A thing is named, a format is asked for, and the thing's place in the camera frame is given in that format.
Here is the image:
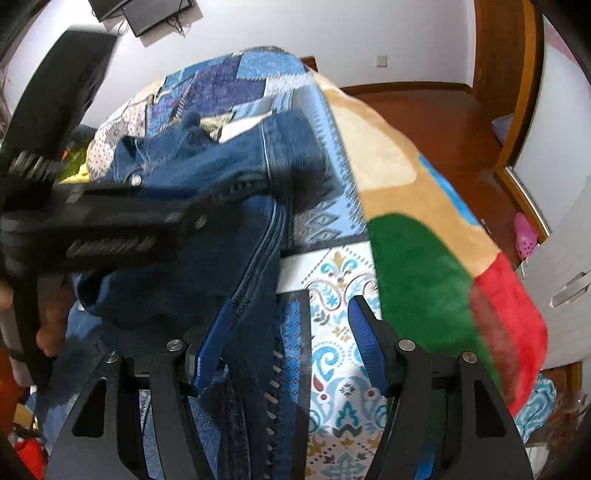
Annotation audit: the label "light purple cloth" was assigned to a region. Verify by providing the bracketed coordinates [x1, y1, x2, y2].
[490, 113, 514, 148]

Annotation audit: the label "red object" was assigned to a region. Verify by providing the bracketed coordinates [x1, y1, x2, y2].
[11, 436, 49, 480]

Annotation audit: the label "colourful plush blanket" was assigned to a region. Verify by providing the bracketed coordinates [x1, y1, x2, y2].
[307, 69, 550, 416]

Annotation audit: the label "small black wall monitor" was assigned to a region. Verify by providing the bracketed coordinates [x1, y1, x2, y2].
[88, 0, 130, 22]

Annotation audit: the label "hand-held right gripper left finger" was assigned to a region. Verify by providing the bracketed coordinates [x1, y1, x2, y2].
[45, 299, 235, 480]

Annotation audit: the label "white sliding door panel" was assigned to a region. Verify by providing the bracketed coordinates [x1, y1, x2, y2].
[510, 14, 591, 232]

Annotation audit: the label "wooden door frame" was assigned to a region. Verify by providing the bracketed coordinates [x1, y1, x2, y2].
[471, 0, 552, 241]

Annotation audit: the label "teal patterned cloth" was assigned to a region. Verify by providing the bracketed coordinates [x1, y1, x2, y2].
[512, 374, 557, 446]

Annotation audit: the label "yellow green object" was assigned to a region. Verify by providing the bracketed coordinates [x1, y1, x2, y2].
[58, 143, 93, 185]

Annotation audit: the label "large black wall monitor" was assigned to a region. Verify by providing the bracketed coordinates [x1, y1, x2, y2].
[122, 0, 195, 38]

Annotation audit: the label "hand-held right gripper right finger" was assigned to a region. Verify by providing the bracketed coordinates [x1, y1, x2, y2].
[346, 295, 533, 480]

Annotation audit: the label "pink slipper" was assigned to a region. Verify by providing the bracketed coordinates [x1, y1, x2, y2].
[513, 212, 540, 262]

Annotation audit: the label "silver door handle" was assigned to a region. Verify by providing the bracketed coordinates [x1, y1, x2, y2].
[550, 271, 591, 309]

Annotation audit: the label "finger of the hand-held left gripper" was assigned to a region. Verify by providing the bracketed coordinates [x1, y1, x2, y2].
[14, 205, 209, 278]
[58, 174, 275, 219]

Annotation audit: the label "blue patchwork bed sheet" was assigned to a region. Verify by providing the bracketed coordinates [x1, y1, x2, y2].
[85, 46, 444, 480]

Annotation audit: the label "person's left hand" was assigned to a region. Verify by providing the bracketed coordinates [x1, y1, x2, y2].
[0, 276, 77, 358]

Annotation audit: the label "white wardrobe door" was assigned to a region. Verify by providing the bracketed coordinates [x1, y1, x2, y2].
[515, 175, 591, 370]

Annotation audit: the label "blue denim jeans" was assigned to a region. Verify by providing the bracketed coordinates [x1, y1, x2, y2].
[36, 108, 342, 480]

